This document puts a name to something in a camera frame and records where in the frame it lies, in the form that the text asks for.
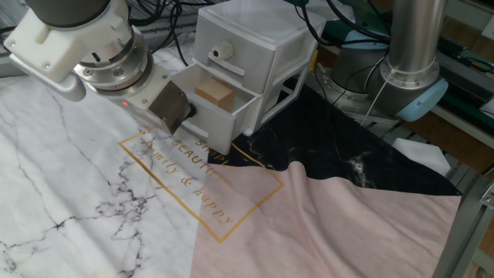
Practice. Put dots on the aluminium table frame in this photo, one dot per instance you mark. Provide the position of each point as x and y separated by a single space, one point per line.
463 224

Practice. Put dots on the white plastic drawer cabinet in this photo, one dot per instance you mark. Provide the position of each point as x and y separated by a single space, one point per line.
251 23

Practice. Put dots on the small yellow item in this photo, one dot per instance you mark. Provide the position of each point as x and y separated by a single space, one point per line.
314 62

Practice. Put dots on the light wooden cube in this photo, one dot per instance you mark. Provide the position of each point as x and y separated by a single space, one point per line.
216 92

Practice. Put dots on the marble pink black tablecloth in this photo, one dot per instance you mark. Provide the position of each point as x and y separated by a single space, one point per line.
77 173

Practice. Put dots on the white gripper adapter plate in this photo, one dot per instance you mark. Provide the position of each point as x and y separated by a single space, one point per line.
154 85

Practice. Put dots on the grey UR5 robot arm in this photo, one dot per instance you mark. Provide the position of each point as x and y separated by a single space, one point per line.
409 58

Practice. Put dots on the white vented wrist mount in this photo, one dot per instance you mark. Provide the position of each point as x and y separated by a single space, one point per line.
58 42

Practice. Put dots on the white drawer with black knob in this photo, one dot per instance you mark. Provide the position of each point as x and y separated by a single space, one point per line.
216 127

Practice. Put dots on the silver Schunk gripper body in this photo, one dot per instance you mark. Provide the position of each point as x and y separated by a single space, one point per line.
170 108

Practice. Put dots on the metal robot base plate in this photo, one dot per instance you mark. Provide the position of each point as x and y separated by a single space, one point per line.
320 83

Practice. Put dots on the white foam sheet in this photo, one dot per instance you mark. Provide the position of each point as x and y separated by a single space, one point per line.
420 154

